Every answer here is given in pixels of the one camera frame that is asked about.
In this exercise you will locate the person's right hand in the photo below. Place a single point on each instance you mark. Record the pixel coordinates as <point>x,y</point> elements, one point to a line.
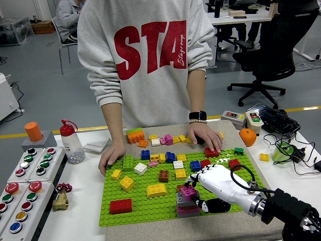
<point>113,154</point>

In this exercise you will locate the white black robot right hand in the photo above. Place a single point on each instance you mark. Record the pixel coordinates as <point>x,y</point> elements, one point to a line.
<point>220,183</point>

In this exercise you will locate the person's left hand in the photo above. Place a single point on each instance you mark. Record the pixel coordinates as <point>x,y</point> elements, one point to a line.
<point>203,133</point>

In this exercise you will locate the wide red brick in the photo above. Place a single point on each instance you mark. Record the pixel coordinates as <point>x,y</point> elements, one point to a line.
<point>210,153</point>

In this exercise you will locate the red four-stud brick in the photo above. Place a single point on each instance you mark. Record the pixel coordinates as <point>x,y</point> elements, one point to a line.
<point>234,164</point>
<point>205,163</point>

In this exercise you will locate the magenta four-stud brick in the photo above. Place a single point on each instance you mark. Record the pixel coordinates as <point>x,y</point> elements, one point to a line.
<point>188,192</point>

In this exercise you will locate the green studded baseplate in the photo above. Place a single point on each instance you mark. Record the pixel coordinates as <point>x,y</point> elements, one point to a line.
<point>150,208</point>

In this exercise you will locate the person's left forearm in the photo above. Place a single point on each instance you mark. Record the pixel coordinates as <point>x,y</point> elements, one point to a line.
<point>196,95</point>

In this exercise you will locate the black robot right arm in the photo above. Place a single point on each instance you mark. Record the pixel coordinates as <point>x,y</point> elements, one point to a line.
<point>288,208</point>

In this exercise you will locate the person's right forearm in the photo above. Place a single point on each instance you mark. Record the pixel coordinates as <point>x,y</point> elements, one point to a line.
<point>113,125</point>

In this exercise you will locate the green tall brick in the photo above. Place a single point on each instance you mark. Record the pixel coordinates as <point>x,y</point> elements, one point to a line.
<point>128,163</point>

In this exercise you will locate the small yellow brick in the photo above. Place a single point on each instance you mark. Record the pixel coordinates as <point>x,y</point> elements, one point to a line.
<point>116,174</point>

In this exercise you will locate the large orange brick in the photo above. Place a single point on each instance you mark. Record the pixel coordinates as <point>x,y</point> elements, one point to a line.
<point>135,137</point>

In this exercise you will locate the blue four-stud brick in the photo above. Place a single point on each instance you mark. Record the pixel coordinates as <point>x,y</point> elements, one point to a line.
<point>145,154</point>
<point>195,166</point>
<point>170,157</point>

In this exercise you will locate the white four-stud brick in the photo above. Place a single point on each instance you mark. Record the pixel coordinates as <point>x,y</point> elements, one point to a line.
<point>140,168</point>
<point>178,164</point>

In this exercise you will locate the lime green plate brick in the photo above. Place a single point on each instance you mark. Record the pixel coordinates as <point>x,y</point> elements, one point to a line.
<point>134,130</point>

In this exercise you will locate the orange flat brick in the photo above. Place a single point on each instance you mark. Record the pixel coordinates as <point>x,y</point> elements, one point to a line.
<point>143,143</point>

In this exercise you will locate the large yellow four-stud brick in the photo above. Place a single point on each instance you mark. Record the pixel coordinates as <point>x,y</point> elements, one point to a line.
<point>126,183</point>

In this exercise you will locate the magenta tall brick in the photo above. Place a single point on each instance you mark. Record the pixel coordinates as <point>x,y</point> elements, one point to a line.
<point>168,139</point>

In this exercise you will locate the green flat brick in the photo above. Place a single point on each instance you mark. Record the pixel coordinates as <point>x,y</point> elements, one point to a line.
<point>239,150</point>

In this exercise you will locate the brown thin brick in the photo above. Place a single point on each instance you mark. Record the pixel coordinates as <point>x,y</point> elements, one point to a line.
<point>189,208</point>

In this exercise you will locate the pink flat brick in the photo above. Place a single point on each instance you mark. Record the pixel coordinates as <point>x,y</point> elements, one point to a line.
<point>153,164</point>

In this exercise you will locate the small pink brick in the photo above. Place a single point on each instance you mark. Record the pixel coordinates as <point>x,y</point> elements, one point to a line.
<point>162,140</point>

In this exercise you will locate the brown four-stud brick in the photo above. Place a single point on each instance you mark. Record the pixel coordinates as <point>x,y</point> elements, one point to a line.
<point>163,176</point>
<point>179,188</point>

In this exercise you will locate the yellow window brick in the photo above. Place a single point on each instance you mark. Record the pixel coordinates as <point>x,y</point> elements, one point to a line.
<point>154,157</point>

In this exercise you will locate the white low brick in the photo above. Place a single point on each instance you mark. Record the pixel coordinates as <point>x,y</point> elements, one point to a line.
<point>155,142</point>

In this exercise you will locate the grey flat base brick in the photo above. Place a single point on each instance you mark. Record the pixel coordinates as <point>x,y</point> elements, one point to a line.
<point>188,216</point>

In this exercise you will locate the narrow yellow brick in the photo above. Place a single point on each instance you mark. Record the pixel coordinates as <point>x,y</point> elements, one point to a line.
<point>162,158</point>

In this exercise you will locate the red eight-stud brick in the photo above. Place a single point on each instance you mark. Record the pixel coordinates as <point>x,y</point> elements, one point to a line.
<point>121,206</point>

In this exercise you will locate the yellow arched brick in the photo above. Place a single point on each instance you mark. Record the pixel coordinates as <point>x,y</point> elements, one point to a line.
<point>156,190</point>

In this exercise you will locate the black wristwatch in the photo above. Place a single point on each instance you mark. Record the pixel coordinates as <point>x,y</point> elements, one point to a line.
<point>198,115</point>

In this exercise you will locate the red-capped squeeze bottle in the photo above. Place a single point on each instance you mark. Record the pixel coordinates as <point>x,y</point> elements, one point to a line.
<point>71,145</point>

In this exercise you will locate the orange fruit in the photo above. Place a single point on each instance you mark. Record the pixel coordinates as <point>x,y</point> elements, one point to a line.
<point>247,137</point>

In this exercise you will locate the grey push-button box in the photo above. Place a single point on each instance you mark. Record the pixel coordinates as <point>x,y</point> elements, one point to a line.
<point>30,165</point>
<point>54,163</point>

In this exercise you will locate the grey block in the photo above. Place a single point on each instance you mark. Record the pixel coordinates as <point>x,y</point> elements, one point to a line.
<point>47,144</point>

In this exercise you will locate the green plastic cup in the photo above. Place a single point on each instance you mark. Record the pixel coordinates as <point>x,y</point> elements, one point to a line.
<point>281,154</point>

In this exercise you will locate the brass valve red handwheel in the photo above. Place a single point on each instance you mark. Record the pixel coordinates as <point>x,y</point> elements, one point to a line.
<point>60,202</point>

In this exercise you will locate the black clear-lid case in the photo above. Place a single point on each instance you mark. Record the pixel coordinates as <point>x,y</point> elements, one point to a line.
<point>278,120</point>

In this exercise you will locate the orange cylinder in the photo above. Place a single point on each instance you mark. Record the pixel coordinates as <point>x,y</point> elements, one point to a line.
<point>33,131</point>

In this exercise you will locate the black power adapter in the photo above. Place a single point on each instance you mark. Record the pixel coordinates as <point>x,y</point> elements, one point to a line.
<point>298,153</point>

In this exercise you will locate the grey-brown mat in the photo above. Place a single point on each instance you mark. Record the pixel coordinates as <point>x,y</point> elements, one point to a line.
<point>150,231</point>

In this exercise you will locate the grey emergency-stop button box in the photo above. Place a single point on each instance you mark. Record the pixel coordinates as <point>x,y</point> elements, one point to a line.
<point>37,200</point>
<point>15,194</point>

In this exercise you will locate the black plug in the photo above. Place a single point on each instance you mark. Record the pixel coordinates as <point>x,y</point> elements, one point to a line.
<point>318,166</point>

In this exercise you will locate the seated person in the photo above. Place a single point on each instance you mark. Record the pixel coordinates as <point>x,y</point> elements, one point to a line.
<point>65,20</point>
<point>232,31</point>

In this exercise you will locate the black office chair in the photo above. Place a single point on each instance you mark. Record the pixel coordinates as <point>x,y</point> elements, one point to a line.
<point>276,50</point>

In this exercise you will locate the white desk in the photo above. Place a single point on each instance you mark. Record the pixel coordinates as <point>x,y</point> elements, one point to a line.
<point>238,20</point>

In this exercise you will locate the white cabinet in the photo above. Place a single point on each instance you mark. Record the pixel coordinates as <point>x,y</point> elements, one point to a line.
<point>6,98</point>

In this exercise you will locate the black phone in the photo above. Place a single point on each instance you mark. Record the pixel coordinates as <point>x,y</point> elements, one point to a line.
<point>240,17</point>

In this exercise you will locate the black bottle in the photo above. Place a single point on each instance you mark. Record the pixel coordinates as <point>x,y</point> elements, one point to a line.
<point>217,10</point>

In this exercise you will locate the wooden box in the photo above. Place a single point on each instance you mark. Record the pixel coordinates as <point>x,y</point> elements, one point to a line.
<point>236,13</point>

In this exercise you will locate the grey metal chair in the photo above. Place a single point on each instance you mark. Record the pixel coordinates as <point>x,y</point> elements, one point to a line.
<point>57,31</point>

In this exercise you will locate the wooden pallet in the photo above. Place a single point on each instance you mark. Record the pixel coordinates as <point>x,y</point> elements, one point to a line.
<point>43,28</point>

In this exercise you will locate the clear plastic crate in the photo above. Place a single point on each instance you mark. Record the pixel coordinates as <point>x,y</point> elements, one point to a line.
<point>15,31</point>

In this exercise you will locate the white wall switch plate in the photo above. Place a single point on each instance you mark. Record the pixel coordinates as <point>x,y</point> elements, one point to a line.
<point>96,145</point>

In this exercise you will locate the grey switch box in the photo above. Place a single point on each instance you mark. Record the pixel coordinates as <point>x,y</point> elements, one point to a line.
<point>232,118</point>

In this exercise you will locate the cream switch box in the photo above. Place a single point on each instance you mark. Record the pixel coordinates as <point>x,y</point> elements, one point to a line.
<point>254,125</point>

